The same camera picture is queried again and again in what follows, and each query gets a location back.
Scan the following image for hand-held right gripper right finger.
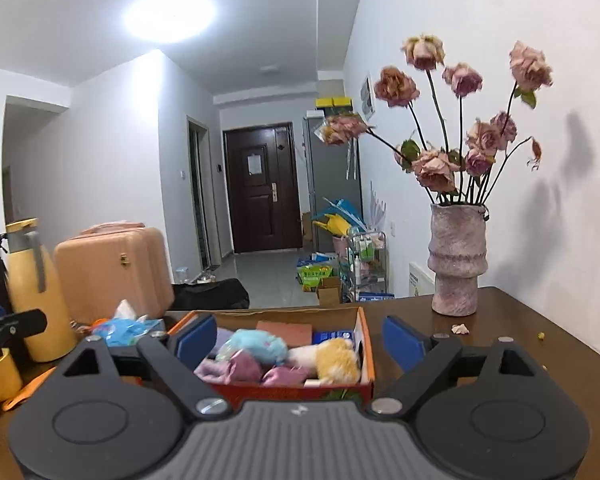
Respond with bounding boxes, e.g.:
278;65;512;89
370;315;548;417

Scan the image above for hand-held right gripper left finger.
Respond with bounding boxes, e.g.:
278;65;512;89
60;313;229;417

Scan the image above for purple drawstring pouch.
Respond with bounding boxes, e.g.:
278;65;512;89
215;327;237;356

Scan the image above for lavender cloth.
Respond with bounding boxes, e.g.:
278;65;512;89
195;355;232;384

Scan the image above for red cardboard box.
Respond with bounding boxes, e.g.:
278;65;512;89
166;306;377;402

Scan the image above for pink plush toy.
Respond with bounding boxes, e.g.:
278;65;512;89
227;349;312;387

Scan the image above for blue plush toy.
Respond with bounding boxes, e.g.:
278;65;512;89
216;329;289;367

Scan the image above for blue white tissue packet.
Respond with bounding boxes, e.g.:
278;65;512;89
312;330;356;346

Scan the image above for yellow white plush toy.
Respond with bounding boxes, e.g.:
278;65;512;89
287;337;362;387

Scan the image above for blue soft tissue pack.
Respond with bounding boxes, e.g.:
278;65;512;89
91;299;167;347

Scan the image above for yellow thermos jug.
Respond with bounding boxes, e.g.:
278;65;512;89
0;217;77;363

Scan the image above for black duffel bag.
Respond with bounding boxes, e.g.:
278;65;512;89
171;278;251;311

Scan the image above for metal trolley cart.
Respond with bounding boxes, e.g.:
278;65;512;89
347;230;389;304

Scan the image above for cardboard box on floor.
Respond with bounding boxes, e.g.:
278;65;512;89
317;277;342;307

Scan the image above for pink ribbed vase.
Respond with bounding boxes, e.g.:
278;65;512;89
427;203;489;317

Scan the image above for pink ribbed suitcase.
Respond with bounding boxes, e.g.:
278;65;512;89
54;221;176;326

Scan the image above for green yellow bag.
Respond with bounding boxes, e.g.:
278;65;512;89
296;257;334;294

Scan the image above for pale purple plastic rack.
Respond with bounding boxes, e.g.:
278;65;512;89
369;184;389;233

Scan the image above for yellow watering can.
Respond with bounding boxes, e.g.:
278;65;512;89
312;212;354;237

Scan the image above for blue hangers bundle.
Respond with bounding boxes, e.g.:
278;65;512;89
322;197;366;228

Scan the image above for side room door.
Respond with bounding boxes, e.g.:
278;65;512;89
187;116;222;272

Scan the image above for dark brown entrance door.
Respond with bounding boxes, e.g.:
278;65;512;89
222;122;303;255

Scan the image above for grey refrigerator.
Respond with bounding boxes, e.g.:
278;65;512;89
302;114;362;252

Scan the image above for dried pink roses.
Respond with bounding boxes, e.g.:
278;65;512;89
314;34;554;207

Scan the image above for round ceiling lamp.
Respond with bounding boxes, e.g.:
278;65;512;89
122;0;217;45

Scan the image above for orange leather strap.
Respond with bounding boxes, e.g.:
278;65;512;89
1;366;57;412

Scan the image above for wall picture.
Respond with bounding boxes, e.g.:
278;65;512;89
360;74;377;122

